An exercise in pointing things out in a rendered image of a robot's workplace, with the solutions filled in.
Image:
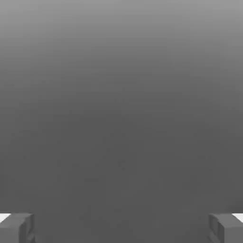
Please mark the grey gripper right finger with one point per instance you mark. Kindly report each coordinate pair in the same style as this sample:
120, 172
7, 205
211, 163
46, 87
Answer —
228, 228

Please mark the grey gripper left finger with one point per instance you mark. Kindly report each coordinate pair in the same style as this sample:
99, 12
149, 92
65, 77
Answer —
13, 228

